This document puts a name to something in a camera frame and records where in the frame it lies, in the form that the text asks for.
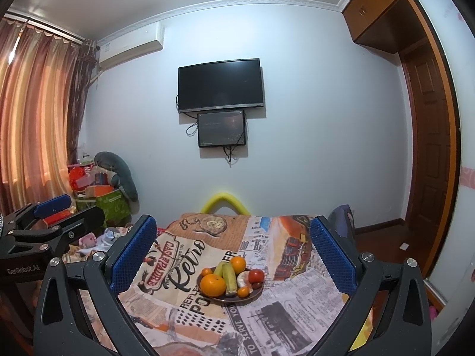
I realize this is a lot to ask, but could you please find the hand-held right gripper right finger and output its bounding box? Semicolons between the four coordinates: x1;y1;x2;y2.
310;214;435;356

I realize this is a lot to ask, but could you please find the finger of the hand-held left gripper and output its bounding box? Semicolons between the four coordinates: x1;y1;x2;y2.
4;194;72;236
7;206;106;258

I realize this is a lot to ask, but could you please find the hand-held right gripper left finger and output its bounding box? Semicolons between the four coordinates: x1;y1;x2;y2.
31;213;158;356

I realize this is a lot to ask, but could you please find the large orange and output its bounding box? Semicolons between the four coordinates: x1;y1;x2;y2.
200;274;227;297

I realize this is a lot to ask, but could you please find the large yellow-green corn cob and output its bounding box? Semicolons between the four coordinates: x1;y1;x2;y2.
224;265;238;293

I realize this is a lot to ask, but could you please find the purple ceramic plate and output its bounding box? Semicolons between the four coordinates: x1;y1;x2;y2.
197;267;265;303

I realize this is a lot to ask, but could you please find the red flat box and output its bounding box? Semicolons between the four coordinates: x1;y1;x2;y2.
42;209;75;227

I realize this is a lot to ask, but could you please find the pink white cloth pile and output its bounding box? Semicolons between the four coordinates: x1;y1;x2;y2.
76;224;134;258

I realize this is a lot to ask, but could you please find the green box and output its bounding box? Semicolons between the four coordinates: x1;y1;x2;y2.
94;189;132;227

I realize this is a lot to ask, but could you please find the orange box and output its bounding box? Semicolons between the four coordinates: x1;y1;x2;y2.
85;185;114;198

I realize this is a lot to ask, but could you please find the red bag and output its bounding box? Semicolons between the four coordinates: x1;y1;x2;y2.
68;165;95;191

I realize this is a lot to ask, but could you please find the grey plush toy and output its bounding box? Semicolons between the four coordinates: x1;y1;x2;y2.
93;151;139;203

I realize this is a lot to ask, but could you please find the printed newspaper pattern tablecloth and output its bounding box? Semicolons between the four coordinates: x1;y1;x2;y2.
61;213;372;356

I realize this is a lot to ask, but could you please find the yellow cloth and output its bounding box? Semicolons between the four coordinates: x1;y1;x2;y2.
351;319;372;349

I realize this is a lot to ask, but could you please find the orange brown curtain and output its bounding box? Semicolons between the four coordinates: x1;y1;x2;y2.
0;15;99;216

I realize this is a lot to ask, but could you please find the brown wooden door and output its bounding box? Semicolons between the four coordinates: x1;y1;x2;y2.
399;41;451;268

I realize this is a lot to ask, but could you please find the small black monitor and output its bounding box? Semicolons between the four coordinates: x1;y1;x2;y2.
197;109;247;148

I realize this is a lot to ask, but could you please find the white air conditioner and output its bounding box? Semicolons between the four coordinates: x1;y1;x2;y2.
97;21;164;70

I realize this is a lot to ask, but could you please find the wooden overhead cabinet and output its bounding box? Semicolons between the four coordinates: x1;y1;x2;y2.
341;0;433;54

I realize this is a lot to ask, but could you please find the black wall television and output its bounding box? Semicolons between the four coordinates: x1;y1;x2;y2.
177;58;265;114

